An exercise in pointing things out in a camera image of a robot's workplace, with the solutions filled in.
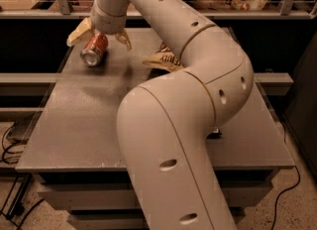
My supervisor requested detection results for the grey cabinet with drawers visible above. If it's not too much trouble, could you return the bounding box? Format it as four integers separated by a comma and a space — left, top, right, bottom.
15, 26, 296, 230

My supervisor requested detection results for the dark chocolate bar wrapper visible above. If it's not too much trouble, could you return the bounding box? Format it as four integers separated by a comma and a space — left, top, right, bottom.
207, 129, 222, 139

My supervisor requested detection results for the grey drawer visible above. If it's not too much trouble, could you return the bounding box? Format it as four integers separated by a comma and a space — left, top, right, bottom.
38, 181, 272, 211
67, 206, 238, 230

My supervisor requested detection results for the upper grey drawer front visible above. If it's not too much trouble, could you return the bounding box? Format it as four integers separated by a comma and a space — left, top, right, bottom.
38, 181, 272, 211

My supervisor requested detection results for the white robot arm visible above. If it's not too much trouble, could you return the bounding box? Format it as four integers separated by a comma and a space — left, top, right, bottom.
90, 0, 254, 230

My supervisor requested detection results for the lower grey drawer front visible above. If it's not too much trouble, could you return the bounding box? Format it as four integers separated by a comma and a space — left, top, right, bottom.
67, 206, 238, 230

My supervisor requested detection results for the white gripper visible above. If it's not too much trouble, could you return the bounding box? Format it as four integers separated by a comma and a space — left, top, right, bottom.
66, 0, 132, 52

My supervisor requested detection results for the orange soda can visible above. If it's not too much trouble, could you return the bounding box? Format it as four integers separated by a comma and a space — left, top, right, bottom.
80, 33, 108, 66

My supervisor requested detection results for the black cables left floor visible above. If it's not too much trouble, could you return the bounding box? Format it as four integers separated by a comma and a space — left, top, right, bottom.
0, 114, 46, 230

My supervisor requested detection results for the grey metal shelf rail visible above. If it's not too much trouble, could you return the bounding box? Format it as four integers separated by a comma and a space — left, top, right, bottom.
0, 0, 317, 20

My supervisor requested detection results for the chips bag brown and cream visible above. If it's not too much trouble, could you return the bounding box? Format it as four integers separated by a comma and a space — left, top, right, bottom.
142, 43, 183, 72

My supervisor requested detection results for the black cable right floor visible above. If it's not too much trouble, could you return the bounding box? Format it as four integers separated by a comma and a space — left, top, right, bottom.
269, 134, 301, 230

